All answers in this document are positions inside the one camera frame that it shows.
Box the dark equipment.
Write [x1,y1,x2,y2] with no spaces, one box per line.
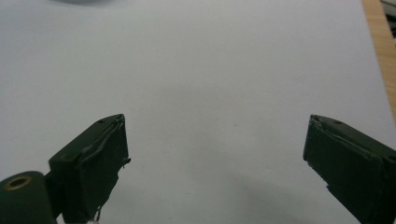
[380,0,396,32]

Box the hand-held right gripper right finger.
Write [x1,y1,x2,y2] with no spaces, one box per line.
[303,114,396,224]

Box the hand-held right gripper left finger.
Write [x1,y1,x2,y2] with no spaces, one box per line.
[48,113,132,224]

